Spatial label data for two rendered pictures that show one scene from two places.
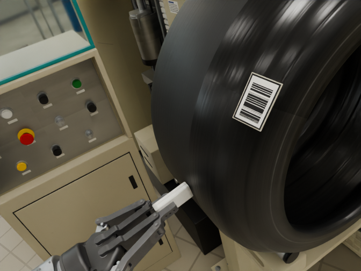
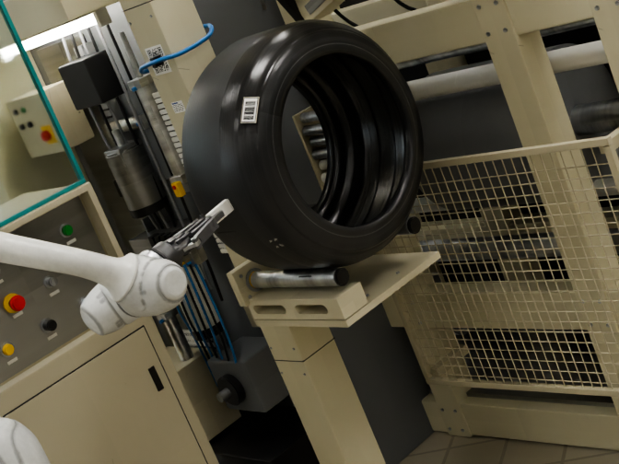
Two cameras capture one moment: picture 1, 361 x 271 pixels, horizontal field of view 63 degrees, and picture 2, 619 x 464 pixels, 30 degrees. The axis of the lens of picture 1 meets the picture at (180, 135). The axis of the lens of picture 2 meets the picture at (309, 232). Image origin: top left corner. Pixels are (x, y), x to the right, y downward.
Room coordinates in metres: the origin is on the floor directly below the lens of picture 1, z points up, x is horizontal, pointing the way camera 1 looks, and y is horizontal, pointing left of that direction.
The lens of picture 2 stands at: (-2.16, 0.67, 1.71)
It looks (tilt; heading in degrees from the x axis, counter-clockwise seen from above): 14 degrees down; 342
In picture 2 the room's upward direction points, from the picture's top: 22 degrees counter-clockwise
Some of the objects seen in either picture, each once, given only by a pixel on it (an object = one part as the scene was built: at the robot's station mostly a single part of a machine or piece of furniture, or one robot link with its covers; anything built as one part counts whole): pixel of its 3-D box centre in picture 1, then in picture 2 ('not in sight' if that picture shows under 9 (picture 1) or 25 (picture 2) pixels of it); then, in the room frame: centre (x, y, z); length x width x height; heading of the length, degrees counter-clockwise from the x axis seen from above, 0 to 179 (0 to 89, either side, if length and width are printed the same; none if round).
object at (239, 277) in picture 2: not in sight; (288, 255); (0.72, -0.18, 0.90); 0.40 x 0.03 x 0.10; 110
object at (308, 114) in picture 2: not in sight; (349, 149); (0.89, -0.52, 1.05); 0.20 x 0.15 x 0.30; 20
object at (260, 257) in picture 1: (244, 221); (305, 301); (0.51, -0.11, 0.83); 0.36 x 0.09 x 0.06; 20
